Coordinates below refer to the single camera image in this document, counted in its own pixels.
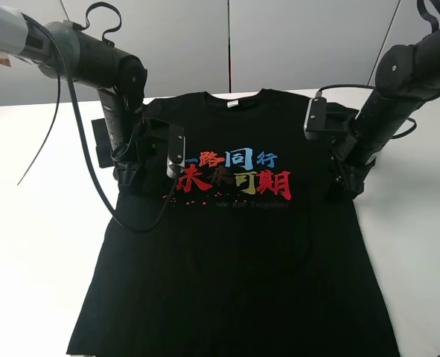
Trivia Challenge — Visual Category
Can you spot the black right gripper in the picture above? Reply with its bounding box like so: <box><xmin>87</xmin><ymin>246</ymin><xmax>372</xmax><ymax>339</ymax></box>
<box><xmin>326</xmin><ymin>118</ymin><xmax>376</xmax><ymax>199</ymax></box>

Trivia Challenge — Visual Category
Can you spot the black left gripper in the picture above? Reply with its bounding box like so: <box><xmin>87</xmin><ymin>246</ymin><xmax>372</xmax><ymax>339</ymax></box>
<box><xmin>111</xmin><ymin>119</ymin><xmax>175</xmax><ymax>193</ymax></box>

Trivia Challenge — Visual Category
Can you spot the black printed t-shirt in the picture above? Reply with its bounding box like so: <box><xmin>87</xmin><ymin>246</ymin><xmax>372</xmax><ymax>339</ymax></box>
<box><xmin>67</xmin><ymin>89</ymin><xmax>399</xmax><ymax>356</ymax></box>

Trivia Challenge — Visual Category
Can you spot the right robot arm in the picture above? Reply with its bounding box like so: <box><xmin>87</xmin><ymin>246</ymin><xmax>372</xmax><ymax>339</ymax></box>
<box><xmin>332</xmin><ymin>29</ymin><xmax>440</xmax><ymax>199</ymax></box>

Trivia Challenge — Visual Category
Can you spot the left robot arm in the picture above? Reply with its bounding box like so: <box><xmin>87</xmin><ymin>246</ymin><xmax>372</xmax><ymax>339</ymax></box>
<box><xmin>0</xmin><ymin>6</ymin><xmax>157</xmax><ymax>194</ymax></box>

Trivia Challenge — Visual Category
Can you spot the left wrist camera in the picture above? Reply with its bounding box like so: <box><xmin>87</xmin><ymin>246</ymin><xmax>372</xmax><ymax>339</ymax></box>
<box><xmin>167</xmin><ymin>124</ymin><xmax>185</xmax><ymax>179</ymax></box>

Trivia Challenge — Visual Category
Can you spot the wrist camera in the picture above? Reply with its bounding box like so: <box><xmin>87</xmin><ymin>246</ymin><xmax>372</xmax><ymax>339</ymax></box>
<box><xmin>303</xmin><ymin>96</ymin><xmax>327</xmax><ymax>141</ymax></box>
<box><xmin>167</xmin><ymin>124</ymin><xmax>185</xmax><ymax>179</ymax></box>

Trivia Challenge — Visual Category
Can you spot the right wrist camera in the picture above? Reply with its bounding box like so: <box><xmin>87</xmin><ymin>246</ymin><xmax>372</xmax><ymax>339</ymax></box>
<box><xmin>303</xmin><ymin>96</ymin><xmax>327</xmax><ymax>141</ymax></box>

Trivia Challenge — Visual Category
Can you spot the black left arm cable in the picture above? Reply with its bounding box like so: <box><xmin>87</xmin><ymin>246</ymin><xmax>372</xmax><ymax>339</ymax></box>
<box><xmin>16</xmin><ymin>14</ymin><xmax>179</xmax><ymax>234</ymax></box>

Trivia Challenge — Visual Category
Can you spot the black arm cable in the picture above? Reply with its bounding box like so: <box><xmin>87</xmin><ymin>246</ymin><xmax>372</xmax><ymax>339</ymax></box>
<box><xmin>318</xmin><ymin>0</ymin><xmax>440</xmax><ymax>141</ymax></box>
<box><xmin>16</xmin><ymin>14</ymin><xmax>179</xmax><ymax>234</ymax></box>

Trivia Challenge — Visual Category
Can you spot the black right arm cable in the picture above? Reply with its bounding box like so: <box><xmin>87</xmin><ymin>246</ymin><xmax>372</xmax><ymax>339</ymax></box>
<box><xmin>318</xmin><ymin>0</ymin><xmax>440</xmax><ymax>141</ymax></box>

